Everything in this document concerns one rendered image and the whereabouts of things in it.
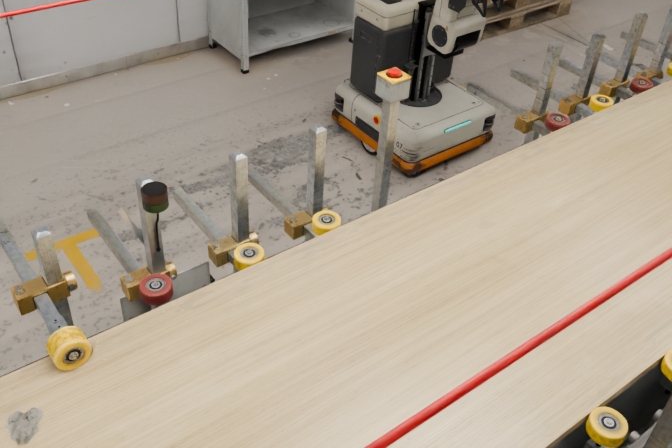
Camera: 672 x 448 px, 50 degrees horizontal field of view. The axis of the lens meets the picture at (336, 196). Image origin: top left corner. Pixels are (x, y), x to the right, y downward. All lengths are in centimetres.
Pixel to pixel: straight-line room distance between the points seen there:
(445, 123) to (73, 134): 198
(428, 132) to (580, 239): 166
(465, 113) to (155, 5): 203
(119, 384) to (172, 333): 17
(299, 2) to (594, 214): 342
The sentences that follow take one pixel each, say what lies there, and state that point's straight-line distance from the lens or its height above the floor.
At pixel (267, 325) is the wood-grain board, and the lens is 172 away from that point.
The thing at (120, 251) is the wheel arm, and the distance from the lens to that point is 201.
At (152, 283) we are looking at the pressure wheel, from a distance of 184.
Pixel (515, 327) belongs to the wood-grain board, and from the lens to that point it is 181.
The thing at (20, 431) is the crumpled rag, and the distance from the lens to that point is 162.
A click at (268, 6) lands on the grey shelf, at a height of 19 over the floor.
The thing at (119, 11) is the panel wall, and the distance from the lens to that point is 460.
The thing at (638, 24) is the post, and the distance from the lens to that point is 301.
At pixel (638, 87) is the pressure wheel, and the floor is 90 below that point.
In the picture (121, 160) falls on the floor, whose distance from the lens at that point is 388.
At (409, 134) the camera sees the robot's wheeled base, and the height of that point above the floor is 27.
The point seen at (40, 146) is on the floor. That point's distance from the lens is 409.
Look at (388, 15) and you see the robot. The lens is 355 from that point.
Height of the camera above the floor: 218
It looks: 37 degrees down
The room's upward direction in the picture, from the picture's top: 4 degrees clockwise
